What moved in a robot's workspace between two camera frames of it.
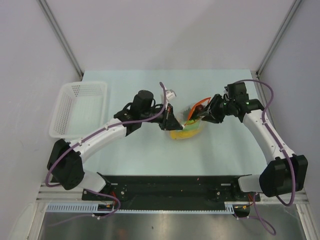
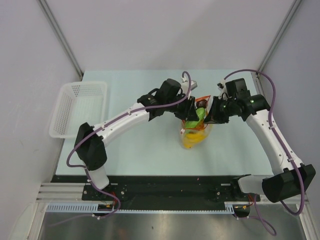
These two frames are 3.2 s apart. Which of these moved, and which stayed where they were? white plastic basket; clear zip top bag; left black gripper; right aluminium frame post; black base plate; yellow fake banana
Moved: clear zip top bag; left black gripper; yellow fake banana
Stayed: white plastic basket; right aluminium frame post; black base plate
